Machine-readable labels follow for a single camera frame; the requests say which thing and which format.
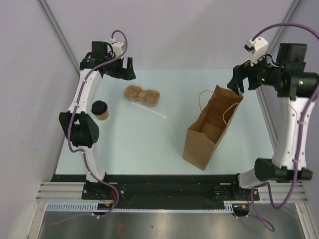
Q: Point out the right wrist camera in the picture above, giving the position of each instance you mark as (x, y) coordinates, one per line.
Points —
(258, 47)

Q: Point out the white wrapped straw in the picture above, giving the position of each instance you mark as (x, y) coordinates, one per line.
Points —
(149, 109)

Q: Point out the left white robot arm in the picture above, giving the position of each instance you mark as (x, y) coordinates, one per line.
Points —
(81, 131)

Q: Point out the brown paper coffee cup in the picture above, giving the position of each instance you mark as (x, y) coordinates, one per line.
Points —
(103, 116)

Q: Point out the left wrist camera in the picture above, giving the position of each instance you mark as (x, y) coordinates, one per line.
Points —
(117, 46)

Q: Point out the white slotted cable duct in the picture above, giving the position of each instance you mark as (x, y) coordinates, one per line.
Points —
(72, 206)

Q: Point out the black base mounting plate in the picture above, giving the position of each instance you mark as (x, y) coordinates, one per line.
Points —
(166, 192)

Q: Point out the brown paper bag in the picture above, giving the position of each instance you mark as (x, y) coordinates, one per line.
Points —
(206, 133)

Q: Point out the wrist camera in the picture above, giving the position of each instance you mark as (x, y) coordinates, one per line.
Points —
(258, 47)
(117, 46)

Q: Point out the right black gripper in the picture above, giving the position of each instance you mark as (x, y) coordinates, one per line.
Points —
(243, 71)

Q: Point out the black plastic cup lid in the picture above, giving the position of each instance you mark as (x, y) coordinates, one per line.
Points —
(99, 108)

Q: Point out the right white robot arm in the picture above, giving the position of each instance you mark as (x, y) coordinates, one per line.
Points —
(296, 91)

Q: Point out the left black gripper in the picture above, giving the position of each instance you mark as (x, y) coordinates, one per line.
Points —
(123, 73)

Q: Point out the brown pulp cup carrier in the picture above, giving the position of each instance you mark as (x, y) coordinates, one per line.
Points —
(136, 93)

